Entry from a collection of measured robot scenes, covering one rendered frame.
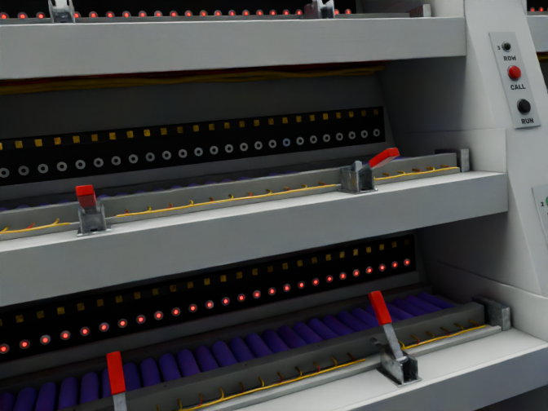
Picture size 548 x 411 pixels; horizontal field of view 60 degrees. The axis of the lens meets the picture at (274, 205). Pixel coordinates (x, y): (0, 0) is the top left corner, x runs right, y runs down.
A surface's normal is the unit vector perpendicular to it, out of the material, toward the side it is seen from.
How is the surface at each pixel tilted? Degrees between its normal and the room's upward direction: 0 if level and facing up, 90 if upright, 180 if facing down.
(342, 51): 108
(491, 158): 90
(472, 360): 18
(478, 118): 90
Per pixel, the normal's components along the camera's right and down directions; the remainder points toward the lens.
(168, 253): 0.34, 0.11
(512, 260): -0.93, 0.14
